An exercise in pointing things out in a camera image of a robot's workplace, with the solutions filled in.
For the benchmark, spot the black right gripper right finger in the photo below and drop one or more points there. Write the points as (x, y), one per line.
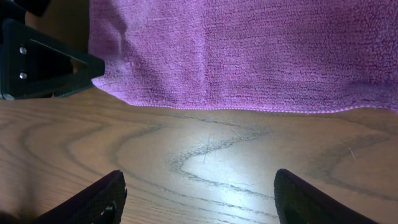
(297, 201)

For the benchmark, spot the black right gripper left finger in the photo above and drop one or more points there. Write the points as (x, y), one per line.
(101, 202)

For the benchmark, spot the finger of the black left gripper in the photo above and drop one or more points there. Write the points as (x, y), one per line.
(34, 65)

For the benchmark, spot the purple microfiber cloth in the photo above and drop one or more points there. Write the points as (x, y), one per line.
(279, 56)

